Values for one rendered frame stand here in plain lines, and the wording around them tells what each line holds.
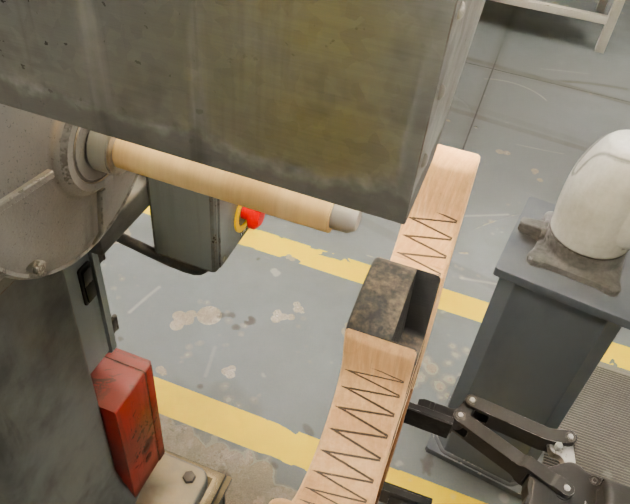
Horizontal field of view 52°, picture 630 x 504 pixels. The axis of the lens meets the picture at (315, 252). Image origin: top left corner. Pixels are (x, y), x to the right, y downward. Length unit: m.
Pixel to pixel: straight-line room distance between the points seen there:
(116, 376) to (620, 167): 0.94
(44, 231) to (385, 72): 0.38
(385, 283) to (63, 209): 0.28
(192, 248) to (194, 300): 1.23
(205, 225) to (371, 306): 0.47
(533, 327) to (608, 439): 0.72
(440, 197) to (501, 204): 2.18
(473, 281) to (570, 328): 0.96
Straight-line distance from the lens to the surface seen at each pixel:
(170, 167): 0.51
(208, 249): 0.86
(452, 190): 0.50
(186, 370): 1.93
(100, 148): 0.53
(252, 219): 0.88
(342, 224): 0.47
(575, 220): 1.29
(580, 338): 1.39
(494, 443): 0.59
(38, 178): 0.52
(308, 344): 1.99
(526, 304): 1.37
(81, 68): 0.30
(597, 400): 2.13
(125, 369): 1.18
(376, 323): 0.39
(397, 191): 0.26
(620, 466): 2.02
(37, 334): 0.89
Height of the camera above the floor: 1.55
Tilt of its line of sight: 43 degrees down
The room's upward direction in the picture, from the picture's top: 7 degrees clockwise
